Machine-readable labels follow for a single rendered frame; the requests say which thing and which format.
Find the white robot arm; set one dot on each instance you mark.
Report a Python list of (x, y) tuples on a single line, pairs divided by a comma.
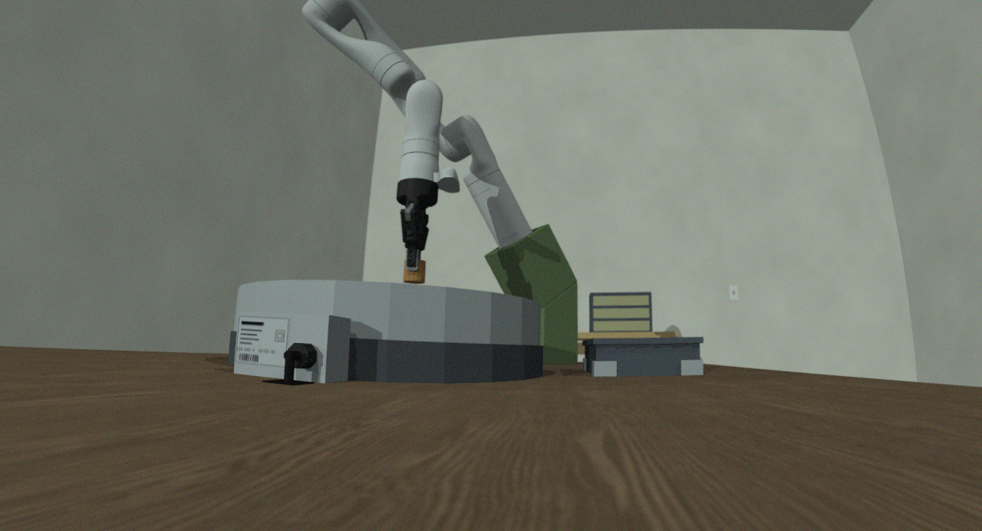
[(421, 101)]

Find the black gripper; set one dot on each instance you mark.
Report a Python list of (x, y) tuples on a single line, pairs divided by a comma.
[(419, 194)]

